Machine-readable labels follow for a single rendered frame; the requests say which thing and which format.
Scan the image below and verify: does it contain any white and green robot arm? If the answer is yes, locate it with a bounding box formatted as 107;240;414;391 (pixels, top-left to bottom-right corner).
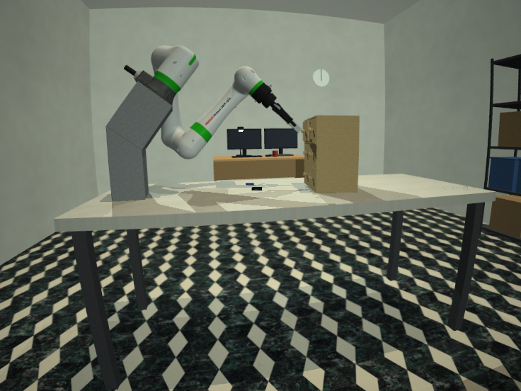
124;45;272;159

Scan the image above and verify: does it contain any light wooden chest of drawers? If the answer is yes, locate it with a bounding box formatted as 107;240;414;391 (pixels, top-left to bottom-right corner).
304;115;360;193

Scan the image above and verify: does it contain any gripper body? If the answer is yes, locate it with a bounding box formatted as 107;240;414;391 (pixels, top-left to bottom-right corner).
262;93;277;110

